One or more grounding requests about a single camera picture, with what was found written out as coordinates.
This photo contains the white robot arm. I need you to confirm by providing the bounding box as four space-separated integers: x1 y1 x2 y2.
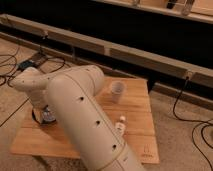
12 65 146 171

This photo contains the translucent ceramic cup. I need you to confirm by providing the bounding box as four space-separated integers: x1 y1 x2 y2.
110 81 126 103

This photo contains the dark ceramic bowl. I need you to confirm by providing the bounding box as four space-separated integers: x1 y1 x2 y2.
32 106 56 124

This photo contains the long wooden beam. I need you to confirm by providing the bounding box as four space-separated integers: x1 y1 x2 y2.
0 14 213 88

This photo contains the white plastic bottle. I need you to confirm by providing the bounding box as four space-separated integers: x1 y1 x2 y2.
115 116 126 135

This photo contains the blue power adapter box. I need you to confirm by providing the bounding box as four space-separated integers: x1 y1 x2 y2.
18 60 35 71

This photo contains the wooden table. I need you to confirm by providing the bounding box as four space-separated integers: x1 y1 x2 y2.
10 76 160 164

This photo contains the black cable left floor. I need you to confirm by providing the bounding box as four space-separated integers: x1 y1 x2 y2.
0 44 72 128

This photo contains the black cable floor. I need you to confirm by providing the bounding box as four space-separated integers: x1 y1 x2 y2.
0 44 72 128
172 75 213 162

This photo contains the black cable right floor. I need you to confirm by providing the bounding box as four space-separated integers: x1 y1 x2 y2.
172 75 213 162

